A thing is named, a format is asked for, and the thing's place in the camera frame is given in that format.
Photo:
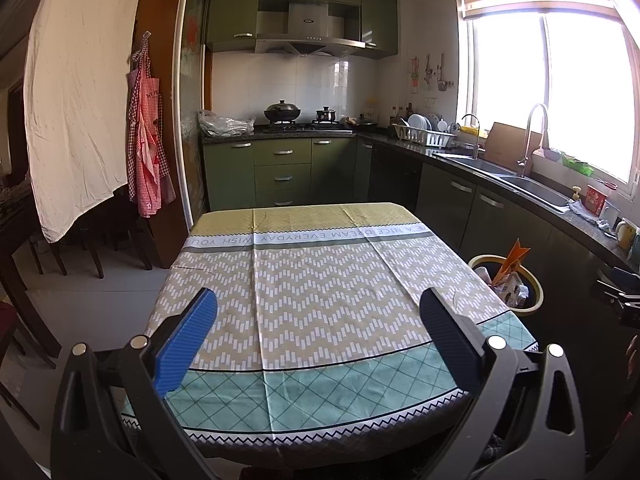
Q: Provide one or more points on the small black pot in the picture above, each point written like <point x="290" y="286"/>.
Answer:
<point x="326" y="116"/>

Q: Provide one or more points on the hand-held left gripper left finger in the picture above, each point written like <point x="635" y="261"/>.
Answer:
<point x="185" y="345"/>

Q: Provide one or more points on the green plastic basket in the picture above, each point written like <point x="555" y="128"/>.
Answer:
<point x="577" y="164"/>

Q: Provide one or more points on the small steel faucet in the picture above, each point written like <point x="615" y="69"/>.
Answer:
<point x="470" y="115"/>

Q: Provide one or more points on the dark wooden chair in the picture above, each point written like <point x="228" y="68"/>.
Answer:
<point x="125" y="230"/>

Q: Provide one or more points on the black frying pan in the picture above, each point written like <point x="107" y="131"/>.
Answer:
<point x="366" y="120"/>

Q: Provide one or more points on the kitchen window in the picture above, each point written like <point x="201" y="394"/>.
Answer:
<point x="575" y="85"/>

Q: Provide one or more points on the condiment bottles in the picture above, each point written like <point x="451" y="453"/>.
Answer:
<point x="402" y="116"/>

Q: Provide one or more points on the white paper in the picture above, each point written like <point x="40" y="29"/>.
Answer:
<point x="522" y="296"/>

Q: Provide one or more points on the steel range hood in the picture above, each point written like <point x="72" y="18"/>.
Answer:
<point x="307" y="20"/>

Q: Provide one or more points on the orange snack packet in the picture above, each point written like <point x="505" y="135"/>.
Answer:
<point x="515" y="257"/>

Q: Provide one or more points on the patterned tablecloth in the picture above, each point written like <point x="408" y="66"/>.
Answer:
<point x="320" y="285"/>

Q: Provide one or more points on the dark patterned clothing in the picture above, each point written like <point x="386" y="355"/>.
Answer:
<point x="492" y="450"/>

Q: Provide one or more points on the yellow rimmed trash bin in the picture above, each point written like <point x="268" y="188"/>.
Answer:
<point x="537" y="295"/>

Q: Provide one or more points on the white hanging sheet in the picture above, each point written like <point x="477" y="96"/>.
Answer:
<point x="80" y="85"/>

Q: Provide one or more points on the black wok with lid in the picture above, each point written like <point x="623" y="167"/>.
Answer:
<point x="282" y="111"/>

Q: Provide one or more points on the red box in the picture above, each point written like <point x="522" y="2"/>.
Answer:
<point x="595" y="201"/>

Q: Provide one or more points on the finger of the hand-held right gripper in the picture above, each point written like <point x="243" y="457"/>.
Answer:
<point x="607" y="292"/>
<point x="627" y="276"/>

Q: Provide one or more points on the green lower cabinets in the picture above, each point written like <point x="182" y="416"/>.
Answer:
<point x="280" y="155"/>

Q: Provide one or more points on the hanging kitchen utensils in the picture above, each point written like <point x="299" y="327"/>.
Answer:
<point x="440" y="77"/>

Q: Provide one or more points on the sliding glass door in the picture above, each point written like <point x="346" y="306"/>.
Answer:
<point x="196" y="85"/>

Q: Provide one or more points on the white plates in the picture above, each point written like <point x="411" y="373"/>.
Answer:
<point x="417" y="122"/>

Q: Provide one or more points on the brown cutting board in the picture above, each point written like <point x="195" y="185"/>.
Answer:
<point x="505" y="145"/>

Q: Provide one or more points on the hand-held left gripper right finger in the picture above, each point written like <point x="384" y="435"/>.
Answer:
<point x="450" y="345"/>

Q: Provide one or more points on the grey dish rag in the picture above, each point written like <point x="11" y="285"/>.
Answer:
<point x="582" y="208"/>

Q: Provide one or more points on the white paper scrap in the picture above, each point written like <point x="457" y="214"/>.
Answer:
<point x="482" y="274"/>

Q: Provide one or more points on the yellow kettle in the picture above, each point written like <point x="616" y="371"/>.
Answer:
<point x="625" y="234"/>

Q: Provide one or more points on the green cabinets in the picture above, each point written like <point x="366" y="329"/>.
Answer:
<point x="230" y="5"/>
<point x="280" y="155"/>

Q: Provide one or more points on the black gas stove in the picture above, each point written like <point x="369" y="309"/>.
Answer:
<point x="305" y="128"/>

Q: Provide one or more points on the purple bowl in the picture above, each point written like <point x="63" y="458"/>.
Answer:
<point x="547" y="155"/>

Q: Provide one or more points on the white dish rack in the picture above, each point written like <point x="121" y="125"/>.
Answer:
<point x="425" y="139"/>

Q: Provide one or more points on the green upper cabinets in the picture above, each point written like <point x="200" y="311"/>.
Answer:
<point x="230" y="5"/>

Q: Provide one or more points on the clear plastic bag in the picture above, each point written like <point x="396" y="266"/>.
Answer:
<point x="225" y="125"/>

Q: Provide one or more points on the tall steel faucet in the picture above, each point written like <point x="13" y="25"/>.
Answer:
<point x="529" y="127"/>

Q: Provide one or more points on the steel double sink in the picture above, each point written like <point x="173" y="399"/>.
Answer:
<point x="535" y="190"/>

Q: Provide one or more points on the white printed packet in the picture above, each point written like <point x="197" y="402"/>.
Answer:
<point x="507" y="287"/>

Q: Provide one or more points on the red checked apron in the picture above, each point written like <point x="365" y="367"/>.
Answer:
<point x="147" y="125"/>

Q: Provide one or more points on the white cup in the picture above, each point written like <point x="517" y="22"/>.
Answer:
<point x="609" y="212"/>

